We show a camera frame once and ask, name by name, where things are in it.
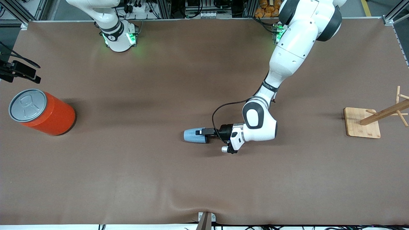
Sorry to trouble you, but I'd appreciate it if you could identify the light blue cup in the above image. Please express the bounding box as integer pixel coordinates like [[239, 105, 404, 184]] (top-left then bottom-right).
[[183, 127, 207, 144]]

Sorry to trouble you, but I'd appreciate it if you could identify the wooden cup rack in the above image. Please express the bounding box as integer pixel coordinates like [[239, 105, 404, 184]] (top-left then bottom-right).
[[344, 85, 409, 139]]

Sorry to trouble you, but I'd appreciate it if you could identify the orange can with silver lid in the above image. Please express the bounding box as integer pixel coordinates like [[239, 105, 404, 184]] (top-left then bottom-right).
[[9, 88, 76, 136]]

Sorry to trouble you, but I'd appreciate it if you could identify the long white socket strip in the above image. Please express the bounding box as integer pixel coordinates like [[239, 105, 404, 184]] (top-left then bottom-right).
[[185, 11, 232, 19]]

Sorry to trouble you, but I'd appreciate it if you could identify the orange snack bag pile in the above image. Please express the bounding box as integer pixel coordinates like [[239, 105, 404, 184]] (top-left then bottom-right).
[[255, 0, 282, 19]]

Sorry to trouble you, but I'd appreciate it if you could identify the white power strip with plugs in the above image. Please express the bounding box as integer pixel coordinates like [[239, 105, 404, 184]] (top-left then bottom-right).
[[126, 3, 154, 14]]

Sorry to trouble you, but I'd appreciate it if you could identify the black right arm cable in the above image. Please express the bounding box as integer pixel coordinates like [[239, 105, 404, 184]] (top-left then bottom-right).
[[0, 41, 41, 69]]

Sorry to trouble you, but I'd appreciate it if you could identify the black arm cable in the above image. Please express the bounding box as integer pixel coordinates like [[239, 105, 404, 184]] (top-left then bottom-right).
[[212, 98, 276, 137], [0, 41, 41, 69]]

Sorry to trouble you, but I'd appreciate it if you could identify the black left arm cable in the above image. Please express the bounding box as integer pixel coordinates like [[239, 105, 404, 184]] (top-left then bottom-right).
[[212, 98, 276, 137]]

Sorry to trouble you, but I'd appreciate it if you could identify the aluminium frame strut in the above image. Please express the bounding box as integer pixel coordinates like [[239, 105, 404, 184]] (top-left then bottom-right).
[[243, 0, 257, 17], [158, 0, 172, 19], [383, 6, 409, 27], [0, 0, 48, 30]]

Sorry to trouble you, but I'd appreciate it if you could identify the metal bracket with brown post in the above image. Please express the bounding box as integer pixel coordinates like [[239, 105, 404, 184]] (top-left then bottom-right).
[[197, 211, 217, 230]]

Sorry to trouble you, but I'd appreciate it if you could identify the black base cable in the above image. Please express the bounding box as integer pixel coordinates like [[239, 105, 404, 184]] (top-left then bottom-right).
[[251, 16, 277, 32]]

